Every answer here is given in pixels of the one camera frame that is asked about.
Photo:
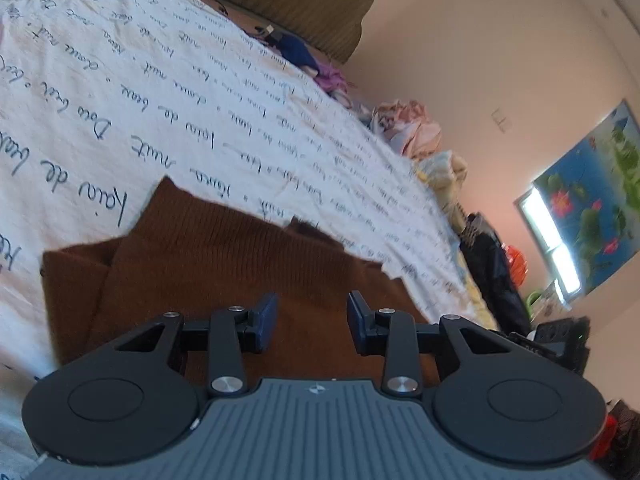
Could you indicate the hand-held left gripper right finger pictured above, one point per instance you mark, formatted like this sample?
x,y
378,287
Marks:
x,y
356,325

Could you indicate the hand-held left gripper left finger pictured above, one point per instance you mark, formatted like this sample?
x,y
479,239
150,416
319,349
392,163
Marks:
x,y
267,320

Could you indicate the brown knit sweater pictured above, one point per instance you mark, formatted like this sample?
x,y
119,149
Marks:
x,y
200,260

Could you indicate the dark clothes pile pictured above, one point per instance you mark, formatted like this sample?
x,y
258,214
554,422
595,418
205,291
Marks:
x,y
492,280

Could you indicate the pink clothes pile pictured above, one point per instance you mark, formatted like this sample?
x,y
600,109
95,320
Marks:
x,y
410,127

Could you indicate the green item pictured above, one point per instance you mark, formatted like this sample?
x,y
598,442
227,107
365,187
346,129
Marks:
x,y
535,300

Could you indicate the orange item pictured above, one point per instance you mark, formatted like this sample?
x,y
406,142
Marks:
x,y
517,262

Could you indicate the red cloth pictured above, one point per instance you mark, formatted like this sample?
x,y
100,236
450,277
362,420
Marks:
x,y
605,440

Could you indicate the black white striped cloth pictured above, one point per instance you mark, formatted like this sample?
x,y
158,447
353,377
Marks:
x,y
475,230

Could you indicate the lotus print curtain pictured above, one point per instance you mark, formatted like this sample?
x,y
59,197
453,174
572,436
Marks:
x,y
595,195

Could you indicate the pale yellow quilted jacket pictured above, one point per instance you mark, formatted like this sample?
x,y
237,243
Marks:
x,y
445,175

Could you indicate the white script-printed bedsheet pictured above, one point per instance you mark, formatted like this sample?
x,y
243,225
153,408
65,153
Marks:
x,y
150,85

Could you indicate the blue cloth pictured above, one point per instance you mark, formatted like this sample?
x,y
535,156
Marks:
x,y
297,52

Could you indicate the beige wall switch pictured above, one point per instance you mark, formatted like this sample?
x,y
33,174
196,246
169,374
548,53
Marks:
x,y
500,120

